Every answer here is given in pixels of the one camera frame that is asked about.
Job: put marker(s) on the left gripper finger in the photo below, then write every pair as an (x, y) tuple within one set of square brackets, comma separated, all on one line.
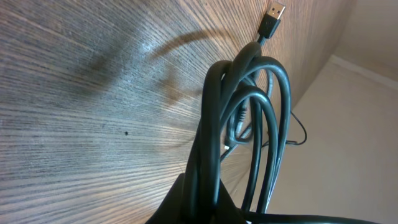
[(174, 208)]

